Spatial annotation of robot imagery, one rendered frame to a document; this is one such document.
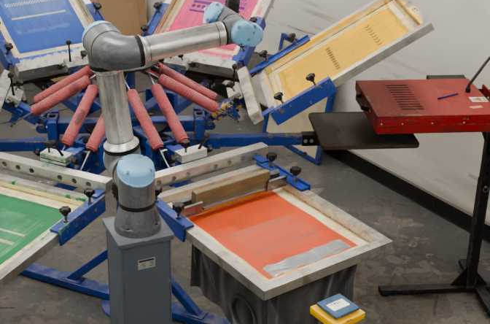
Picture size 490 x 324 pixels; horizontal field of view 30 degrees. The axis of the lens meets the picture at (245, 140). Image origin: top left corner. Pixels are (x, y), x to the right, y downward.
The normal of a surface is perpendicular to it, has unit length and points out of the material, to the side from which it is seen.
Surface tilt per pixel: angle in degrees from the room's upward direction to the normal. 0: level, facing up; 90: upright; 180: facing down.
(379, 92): 0
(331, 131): 0
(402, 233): 0
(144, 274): 90
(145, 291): 90
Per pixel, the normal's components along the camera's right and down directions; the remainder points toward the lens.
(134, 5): 0.58, 0.15
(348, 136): 0.02, -0.91
